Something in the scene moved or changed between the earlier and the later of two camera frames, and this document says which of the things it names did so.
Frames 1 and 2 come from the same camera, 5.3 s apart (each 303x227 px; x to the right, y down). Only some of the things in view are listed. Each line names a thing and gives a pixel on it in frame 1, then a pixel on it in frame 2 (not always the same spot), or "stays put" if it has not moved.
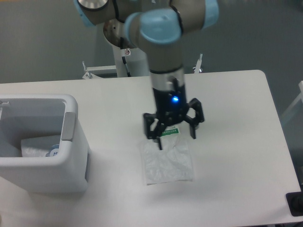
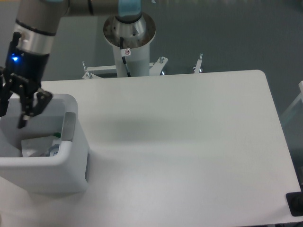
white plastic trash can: (66, 170) stays put
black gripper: (172, 107) → (25, 70)
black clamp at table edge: (295, 202) stays put
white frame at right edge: (299, 97) stays put
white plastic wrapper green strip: (171, 164) → (46, 146)
